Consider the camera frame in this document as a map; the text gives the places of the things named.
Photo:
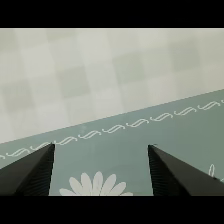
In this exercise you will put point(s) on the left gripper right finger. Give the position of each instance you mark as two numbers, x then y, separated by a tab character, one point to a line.
176	176

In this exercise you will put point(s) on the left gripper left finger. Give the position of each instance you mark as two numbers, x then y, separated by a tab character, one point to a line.
30	173

